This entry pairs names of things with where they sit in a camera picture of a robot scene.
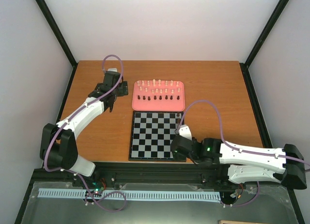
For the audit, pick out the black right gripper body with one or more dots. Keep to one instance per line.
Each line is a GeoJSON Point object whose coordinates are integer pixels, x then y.
{"type": "Point", "coordinates": [179, 156]}

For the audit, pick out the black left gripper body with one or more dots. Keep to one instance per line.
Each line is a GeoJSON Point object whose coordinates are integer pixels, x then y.
{"type": "Point", "coordinates": [123, 90]}

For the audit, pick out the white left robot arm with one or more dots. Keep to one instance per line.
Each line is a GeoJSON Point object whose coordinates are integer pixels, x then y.
{"type": "Point", "coordinates": [58, 145]}

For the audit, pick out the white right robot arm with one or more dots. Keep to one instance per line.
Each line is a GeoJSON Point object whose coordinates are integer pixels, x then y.
{"type": "Point", "coordinates": [240, 164]}

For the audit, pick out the pink plastic tray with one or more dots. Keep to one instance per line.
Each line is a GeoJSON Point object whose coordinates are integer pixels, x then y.
{"type": "Point", "coordinates": [168, 87]}

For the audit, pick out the black and white chessboard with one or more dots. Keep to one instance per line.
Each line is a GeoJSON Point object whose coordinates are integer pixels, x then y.
{"type": "Point", "coordinates": [151, 135]}

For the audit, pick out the black aluminium frame rail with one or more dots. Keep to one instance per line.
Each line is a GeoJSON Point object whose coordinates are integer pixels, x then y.
{"type": "Point", "coordinates": [115, 174]}

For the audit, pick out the light blue cable duct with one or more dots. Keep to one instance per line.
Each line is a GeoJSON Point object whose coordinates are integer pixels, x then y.
{"type": "Point", "coordinates": [130, 195]}

